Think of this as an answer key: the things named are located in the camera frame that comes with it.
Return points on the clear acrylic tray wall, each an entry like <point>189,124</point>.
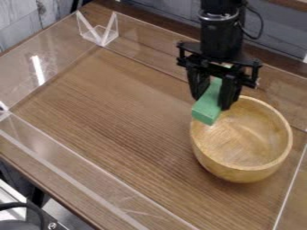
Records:
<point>101,198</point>

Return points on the black metal bracket with screw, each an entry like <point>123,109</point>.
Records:
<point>51,223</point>

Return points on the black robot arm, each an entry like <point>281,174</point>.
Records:
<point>219,6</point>

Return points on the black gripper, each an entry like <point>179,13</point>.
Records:
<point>215,56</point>

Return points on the clear acrylic corner bracket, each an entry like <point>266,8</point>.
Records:
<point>102,35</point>

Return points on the brown wooden bowl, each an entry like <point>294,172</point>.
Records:
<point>246,145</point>

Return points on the green rectangular block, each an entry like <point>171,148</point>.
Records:
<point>206,109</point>

